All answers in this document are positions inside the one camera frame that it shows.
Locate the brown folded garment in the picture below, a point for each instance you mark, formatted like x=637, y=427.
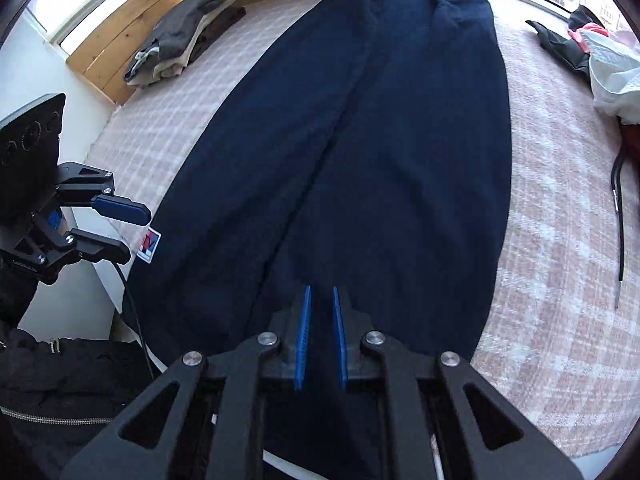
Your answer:
x=220, y=27

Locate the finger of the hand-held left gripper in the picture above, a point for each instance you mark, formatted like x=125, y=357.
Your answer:
x=100, y=250
x=120, y=208

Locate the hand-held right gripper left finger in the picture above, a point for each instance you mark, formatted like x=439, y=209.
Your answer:
x=302, y=340

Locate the person's black jacket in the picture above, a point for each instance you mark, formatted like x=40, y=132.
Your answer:
x=60, y=385

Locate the dark red garment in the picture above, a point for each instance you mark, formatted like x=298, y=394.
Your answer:
x=632, y=140

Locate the dark grey folded garment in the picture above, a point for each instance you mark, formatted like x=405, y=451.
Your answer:
x=185, y=25

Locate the navy blue shirt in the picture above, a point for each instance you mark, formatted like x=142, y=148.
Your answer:
x=375, y=160

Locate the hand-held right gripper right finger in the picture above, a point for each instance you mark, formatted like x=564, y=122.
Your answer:
x=340, y=340

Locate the pink plaid blanket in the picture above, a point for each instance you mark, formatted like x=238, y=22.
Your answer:
x=550, y=260

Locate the pine slat panel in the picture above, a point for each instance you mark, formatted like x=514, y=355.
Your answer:
x=115, y=55

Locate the beige folded garment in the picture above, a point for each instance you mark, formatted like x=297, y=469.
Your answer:
x=185, y=57

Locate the pink garment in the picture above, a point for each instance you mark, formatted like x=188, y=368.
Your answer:
x=580, y=35

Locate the white shirt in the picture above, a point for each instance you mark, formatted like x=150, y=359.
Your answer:
x=615, y=75

